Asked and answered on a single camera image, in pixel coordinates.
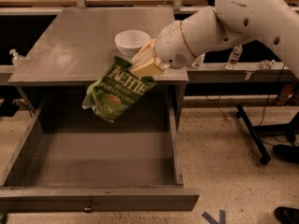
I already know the white bowl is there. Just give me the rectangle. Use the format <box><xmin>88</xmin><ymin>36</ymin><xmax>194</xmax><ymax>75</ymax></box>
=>
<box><xmin>114</xmin><ymin>30</ymin><xmax>150</xmax><ymax>58</ymax></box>

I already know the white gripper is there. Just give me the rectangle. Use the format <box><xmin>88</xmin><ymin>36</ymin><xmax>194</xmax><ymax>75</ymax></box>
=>
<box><xmin>129</xmin><ymin>21</ymin><xmax>196</xmax><ymax>77</ymax></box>

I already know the grey metal cabinet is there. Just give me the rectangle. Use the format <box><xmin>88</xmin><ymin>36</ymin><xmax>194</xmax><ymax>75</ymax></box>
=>
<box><xmin>8</xmin><ymin>7</ymin><xmax>188</xmax><ymax>133</ymax></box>

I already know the open grey top drawer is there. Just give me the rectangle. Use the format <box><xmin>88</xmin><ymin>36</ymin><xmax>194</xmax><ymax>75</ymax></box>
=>
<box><xmin>0</xmin><ymin>87</ymin><xmax>199</xmax><ymax>213</ymax></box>

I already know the white pump lotion bottle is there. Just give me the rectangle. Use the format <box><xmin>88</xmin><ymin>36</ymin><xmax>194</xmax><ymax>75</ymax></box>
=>
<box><xmin>192</xmin><ymin>54</ymin><xmax>205</xmax><ymax>69</ymax></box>

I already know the black shoe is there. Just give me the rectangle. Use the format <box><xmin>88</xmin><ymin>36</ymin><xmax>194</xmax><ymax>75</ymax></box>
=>
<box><xmin>275</xmin><ymin>206</ymin><xmax>299</xmax><ymax>224</ymax></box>
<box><xmin>273</xmin><ymin>145</ymin><xmax>299</xmax><ymax>163</ymax></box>

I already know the clear pump sanitizer bottle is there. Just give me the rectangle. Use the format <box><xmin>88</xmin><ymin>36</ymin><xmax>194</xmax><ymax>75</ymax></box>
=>
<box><xmin>9</xmin><ymin>49</ymin><xmax>24</xmax><ymax>68</ymax></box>

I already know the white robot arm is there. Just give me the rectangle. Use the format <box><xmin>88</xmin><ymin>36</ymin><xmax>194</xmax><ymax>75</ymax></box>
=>
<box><xmin>130</xmin><ymin>0</ymin><xmax>299</xmax><ymax>77</ymax></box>

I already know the green kettle chip bag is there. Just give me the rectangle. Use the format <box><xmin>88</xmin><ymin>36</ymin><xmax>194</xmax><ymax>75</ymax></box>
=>
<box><xmin>82</xmin><ymin>57</ymin><xmax>157</xmax><ymax>122</ymax></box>

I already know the black shoe upper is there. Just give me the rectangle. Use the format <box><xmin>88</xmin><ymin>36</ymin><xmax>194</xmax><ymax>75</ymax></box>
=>
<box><xmin>273</xmin><ymin>145</ymin><xmax>299</xmax><ymax>163</ymax></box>

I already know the black shoe lower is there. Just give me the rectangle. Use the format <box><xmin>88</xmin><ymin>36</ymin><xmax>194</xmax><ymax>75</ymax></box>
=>
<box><xmin>275</xmin><ymin>206</ymin><xmax>299</xmax><ymax>224</ymax></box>

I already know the black table leg base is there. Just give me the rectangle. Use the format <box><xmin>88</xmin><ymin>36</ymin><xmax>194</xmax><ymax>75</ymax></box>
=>
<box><xmin>236</xmin><ymin>105</ymin><xmax>271</xmax><ymax>164</ymax></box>

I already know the clear plastic water bottle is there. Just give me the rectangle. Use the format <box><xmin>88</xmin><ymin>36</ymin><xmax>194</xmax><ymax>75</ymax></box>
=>
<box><xmin>226</xmin><ymin>45</ymin><xmax>243</xmax><ymax>70</ymax></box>

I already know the blue tape floor marker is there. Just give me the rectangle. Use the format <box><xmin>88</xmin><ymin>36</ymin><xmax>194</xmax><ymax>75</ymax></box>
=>
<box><xmin>201</xmin><ymin>209</ymin><xmax>227</xmax><ymax>224</ymax></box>

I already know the crumpled clear plastic wrapper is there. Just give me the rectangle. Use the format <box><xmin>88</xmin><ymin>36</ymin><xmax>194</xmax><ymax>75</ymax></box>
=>
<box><xmin>259</xmin><ymin>60</ymin><xmax>276</xmax><ymax>70</ymax></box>

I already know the orange bottle on floor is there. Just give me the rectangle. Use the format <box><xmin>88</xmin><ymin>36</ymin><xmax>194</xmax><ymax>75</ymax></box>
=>
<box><xmin>274</xmin><ymin>84</ymin><xmax>292</xmax><ymax>105</ymax></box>

